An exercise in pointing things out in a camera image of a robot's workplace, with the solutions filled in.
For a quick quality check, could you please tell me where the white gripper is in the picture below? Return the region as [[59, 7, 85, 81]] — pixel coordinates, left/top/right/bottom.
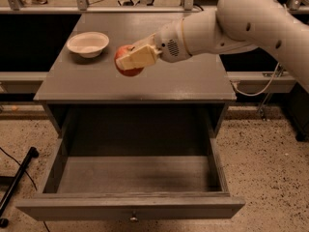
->
[[128, 19, 191, 68]]

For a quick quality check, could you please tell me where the red apple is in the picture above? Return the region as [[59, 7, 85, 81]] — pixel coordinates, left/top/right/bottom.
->
[[114, 44, 143, 77]]

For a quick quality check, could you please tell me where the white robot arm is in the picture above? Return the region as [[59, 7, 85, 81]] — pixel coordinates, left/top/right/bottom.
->
[[115, 0, 309, 91]]

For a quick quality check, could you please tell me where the open grey top drawer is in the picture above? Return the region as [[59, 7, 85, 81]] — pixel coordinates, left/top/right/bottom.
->
[[16, 138, 245, 221]]

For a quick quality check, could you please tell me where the white paper bowl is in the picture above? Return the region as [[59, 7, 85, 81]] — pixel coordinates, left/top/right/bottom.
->
[[66, 32, 109, 58]]

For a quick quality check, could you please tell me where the grey wooden cabinet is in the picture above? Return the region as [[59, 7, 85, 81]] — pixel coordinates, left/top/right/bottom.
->
[[33, 12, 237, 138]]

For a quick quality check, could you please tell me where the person's shoe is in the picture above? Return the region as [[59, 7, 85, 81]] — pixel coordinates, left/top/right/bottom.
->
[[32, 0, 48, 5]]

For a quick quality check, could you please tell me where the black stand leg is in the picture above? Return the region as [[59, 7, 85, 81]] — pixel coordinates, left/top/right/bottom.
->
[[0, 147, 39, 228]]

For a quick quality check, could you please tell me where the white cable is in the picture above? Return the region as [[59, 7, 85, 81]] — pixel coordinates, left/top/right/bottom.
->
[[231, 61, 284, 98]]

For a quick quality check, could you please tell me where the metal railing frame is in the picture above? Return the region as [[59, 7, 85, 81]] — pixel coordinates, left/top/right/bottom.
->
[[0, 0, 309, 95]]

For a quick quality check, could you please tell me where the black floor cable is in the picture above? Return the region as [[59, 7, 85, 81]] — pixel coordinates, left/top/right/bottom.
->
[[0, 146, 39, 191]]

